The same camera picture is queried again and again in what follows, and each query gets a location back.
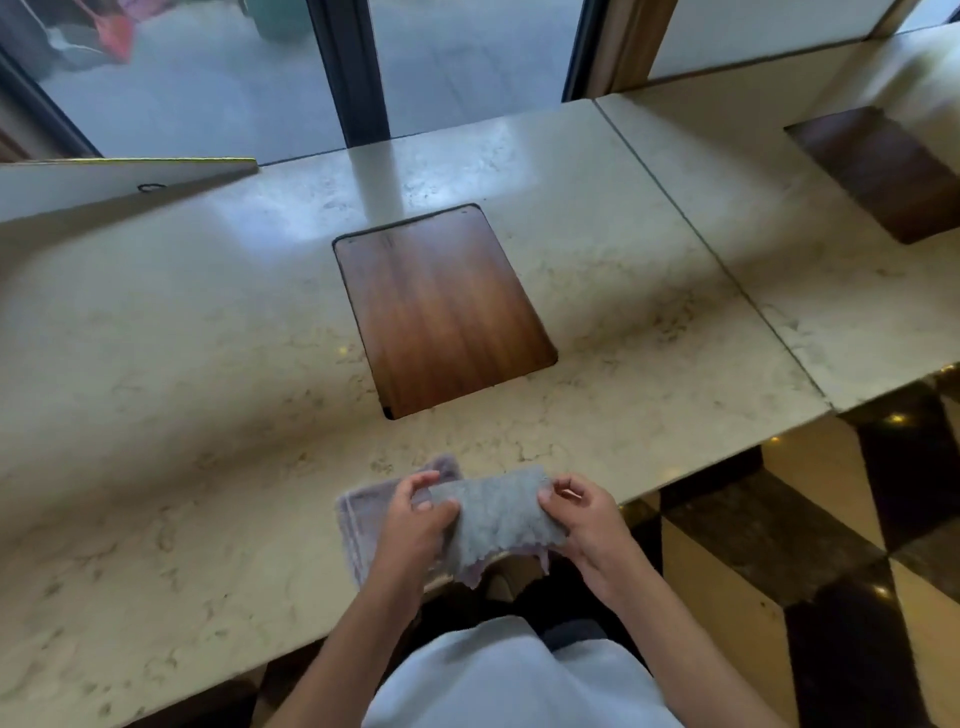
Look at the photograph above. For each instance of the person's black trousers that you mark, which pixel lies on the person's black trousers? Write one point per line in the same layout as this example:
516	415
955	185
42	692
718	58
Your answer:
525	600

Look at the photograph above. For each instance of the person's left thumb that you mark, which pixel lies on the person's left thumb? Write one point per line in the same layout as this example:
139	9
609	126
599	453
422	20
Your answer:
433	509

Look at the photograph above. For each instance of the person's right hand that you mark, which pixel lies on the person's right hand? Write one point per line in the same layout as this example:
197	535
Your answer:
592	529

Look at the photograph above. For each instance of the person's left forearm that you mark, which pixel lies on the person's left forearm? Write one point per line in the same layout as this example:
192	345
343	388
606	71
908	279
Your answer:
341	645

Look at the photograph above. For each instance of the brown wooden window frame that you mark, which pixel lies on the brown wooden window frame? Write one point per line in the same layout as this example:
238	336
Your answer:
626	41

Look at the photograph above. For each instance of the black window frame post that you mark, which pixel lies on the black window frame post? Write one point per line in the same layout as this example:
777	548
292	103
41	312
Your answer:
346	67

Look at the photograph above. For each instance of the person's right forearm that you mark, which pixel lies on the person's right forearm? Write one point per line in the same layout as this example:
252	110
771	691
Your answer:
679	649

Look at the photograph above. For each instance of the green bin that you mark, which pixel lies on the green bin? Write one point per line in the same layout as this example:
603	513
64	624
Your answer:
279	16

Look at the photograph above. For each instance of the grey cleaning cloth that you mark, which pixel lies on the grey cleaning cloth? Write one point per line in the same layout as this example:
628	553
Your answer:
495	517

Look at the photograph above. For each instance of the brown wooden inset panel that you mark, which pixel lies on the brown wooden inset panel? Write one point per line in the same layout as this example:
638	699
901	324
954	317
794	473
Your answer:
442	307

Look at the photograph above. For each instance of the white divider board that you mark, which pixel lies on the white divider board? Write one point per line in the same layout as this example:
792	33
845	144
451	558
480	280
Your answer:
112	184

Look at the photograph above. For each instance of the red dustpan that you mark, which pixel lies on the red dustpan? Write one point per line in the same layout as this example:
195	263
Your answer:
112	28

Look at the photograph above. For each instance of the dark wooden inset panel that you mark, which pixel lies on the dark wooden inset panel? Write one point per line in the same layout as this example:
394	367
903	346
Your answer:
881	171

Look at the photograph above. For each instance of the person's left hand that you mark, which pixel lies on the person's left hand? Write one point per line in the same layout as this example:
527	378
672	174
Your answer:
409	536

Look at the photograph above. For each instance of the person's right thumb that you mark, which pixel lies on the person's right thumb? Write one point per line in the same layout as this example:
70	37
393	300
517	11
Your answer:
553	515

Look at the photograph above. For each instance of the person's white shirt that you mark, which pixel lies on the person's white shirt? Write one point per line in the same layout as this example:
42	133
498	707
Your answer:
514	679

